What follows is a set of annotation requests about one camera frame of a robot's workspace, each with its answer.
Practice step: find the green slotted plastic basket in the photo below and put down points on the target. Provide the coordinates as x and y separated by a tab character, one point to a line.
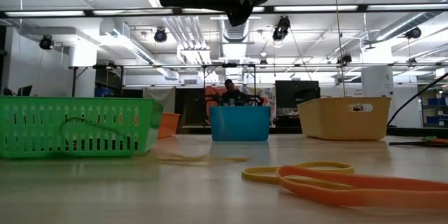
70	143

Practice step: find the floral cloth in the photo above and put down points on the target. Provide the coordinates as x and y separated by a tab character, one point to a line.
269	92

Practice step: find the grey cloth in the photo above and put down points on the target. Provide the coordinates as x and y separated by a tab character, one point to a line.
157	92

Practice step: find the black metal gantry frame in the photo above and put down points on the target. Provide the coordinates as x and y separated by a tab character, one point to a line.
73	82

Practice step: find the black ceiling camera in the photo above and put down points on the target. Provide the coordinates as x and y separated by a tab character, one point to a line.
46	42
413	33
280	31
160	35
344	59

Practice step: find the red cloth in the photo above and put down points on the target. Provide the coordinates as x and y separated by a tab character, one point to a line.
210	92

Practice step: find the blue plastic bin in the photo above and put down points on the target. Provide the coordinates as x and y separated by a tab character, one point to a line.
239	124

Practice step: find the large orange rubber band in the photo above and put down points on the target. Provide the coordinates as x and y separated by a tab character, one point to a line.
350	197

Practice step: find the yellow plastic bin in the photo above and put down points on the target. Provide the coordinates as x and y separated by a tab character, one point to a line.
343	124

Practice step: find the small dark monitor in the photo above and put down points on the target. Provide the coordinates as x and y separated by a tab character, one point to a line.
26	91

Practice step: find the storage shelf with blue bins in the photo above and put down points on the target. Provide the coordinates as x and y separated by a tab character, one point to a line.
437	112

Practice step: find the thin metal vertical rod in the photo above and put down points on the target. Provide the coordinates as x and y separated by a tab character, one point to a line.
343	77

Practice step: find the black monitor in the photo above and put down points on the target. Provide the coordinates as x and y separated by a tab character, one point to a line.
301	92

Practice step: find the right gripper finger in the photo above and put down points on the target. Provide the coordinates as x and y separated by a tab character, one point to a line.
192	0

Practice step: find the person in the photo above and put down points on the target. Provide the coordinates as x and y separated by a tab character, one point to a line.
231	96

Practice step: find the green rubber band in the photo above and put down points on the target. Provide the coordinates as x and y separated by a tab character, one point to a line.
430	138

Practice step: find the blue crate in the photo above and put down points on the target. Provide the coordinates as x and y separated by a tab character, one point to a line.
104	92

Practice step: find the silver ventilation duct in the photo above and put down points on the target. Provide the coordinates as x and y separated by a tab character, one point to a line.
238	35

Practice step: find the orange plastic basket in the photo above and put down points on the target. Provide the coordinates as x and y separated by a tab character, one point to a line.
169	126

